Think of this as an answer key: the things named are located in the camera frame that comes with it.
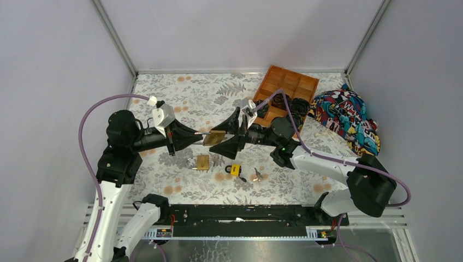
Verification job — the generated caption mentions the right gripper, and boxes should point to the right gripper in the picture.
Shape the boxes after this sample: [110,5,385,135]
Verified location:
[210,107,278,159]

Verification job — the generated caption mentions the brass padlock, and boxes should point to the brass padlock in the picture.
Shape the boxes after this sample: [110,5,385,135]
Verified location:
[194,130,227,146]
[186,154,210,171]

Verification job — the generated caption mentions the yellow padlock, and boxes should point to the yellow padlock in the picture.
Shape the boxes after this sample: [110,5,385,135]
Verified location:
[225,164,241,177]

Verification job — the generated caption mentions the small silver keys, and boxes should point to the small silver keys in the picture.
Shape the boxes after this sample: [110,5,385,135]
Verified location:
[253,168,263,182]

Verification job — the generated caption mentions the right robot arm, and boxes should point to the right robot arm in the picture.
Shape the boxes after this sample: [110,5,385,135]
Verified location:
[210,109,397,225]

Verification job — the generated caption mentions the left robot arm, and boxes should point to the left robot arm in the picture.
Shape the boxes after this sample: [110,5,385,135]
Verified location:
[71,110,203,261]

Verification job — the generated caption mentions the rolled dark tie left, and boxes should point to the rolled dark tie left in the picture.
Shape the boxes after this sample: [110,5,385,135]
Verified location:
[257,104,270,118]

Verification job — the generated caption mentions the rolled dark tie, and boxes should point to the rolled dark tie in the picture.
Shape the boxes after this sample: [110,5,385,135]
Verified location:
[290,98,310,117]
[291,114,304,132]
[257,104,270,118]
[271,93,291,110]

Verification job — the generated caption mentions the floral table mat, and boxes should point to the floral table mat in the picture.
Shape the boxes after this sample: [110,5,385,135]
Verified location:
[126,73,345,205]

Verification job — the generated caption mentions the rolled dark tie middle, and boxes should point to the rolled dark tie middle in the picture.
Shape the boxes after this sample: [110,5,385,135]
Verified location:
[271,93,291,110]

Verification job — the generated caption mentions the rolled dark tie front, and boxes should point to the rolled dark tie front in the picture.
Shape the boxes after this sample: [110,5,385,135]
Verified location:
[291,114,304,132]

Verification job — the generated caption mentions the rolled dark tie right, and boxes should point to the rolled dark tie right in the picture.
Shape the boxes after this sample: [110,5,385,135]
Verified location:
[290,98,310,117]

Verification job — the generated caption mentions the orange wooden compartment tray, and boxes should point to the orange wooden compartment tray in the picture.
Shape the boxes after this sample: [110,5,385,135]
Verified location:
[253,65,319,127]

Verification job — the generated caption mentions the colourful patterned cloth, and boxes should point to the colourful patterned cloth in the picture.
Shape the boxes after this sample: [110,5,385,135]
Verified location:
[308,84,381,156]

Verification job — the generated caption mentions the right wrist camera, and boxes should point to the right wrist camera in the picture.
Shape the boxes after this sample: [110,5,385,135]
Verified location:
[240,98,257,128]

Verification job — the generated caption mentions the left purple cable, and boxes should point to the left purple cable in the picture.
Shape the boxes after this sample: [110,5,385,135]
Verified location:
[78,94,158,262]

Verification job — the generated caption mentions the purple cable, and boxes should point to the purple cable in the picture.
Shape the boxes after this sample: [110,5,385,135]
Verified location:
[78,94,158,262]
[253,88,412,209]

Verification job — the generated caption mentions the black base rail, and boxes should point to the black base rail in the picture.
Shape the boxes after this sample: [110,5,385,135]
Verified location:
[145,204,349,240]

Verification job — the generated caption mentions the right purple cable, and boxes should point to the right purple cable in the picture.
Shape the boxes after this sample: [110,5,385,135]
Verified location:
[253,88,412,209]

